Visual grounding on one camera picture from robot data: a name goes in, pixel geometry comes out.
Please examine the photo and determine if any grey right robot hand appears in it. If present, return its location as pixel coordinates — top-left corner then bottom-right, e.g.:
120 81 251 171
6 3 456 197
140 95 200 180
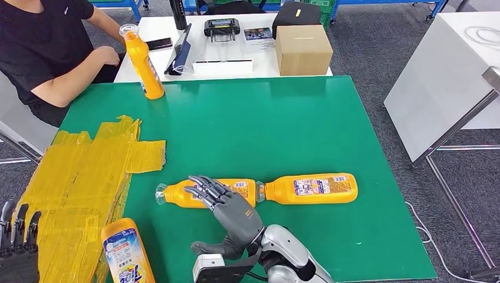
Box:
183 175 265 261

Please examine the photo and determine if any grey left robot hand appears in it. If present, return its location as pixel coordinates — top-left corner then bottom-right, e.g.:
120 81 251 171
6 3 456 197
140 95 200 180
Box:
0 199 42 283

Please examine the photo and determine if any orange detergent bottle clear cap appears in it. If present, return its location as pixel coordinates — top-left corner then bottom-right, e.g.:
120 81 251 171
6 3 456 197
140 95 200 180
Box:
100 217 156 283
255 173 358 205
119 23 166 101
154 178 258 209

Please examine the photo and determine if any black drink bottle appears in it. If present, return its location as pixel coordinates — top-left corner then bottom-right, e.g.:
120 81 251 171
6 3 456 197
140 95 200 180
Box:
169 0 188 31

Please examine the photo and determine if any yellow taped cardboard sheet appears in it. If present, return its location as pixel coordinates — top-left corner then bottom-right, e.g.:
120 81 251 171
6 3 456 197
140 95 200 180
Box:
0 115 167 283

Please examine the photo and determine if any white panel desk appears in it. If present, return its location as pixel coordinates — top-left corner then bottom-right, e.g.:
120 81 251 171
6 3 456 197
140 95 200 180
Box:
0 72 60 164

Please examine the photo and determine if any flat white box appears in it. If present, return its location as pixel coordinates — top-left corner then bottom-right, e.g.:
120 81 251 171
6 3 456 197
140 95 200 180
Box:
192 60 254 77

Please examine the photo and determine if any tablet in blue case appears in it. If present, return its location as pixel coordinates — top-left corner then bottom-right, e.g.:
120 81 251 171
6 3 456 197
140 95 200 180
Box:
164 22 193 76

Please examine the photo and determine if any brown cardboard box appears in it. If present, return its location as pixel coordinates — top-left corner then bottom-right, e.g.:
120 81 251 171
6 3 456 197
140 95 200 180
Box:
275 24 334 77

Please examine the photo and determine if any printed pamphlet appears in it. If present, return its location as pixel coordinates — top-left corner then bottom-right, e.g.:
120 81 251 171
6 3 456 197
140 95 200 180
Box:
244 27 274 41

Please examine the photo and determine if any black smartphone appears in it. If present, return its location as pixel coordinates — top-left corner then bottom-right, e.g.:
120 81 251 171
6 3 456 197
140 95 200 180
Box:
146 37 173 51

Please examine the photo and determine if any black remote controller with screen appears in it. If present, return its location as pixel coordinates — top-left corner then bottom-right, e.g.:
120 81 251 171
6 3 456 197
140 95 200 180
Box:
203 18 241 43

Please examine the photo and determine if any person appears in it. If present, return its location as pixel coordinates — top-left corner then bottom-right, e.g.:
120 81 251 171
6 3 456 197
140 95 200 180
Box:
0 0 128 129

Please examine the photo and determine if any black bag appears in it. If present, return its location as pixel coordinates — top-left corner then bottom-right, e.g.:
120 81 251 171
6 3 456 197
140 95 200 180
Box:
271 1 322 39

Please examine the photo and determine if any green plastic crate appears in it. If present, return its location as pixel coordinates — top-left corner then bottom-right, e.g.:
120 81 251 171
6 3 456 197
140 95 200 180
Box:
304 0 336 27

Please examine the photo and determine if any large white table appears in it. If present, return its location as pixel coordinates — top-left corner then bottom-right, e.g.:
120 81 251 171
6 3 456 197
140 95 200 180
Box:
383 11 500 164

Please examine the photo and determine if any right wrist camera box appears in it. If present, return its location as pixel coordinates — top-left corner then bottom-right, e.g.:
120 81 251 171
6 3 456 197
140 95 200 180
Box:
192 254 256 283

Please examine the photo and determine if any thin white tablet cable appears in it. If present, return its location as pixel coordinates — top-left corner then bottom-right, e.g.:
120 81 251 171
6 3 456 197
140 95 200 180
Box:
171 63 195 75

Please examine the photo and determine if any white floor cable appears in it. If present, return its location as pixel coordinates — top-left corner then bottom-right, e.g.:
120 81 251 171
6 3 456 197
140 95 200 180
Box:
406 201 489 283

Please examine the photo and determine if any blue rack frame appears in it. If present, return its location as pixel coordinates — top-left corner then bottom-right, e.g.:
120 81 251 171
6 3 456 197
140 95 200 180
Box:
330 0 450 22
87 0 149 23

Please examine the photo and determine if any metal table frame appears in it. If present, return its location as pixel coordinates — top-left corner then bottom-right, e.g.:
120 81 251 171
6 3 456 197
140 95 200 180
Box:
412 66 500 280

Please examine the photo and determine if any coiled white cable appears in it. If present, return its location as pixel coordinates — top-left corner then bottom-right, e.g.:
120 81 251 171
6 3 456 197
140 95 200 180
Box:
463 26 500 50

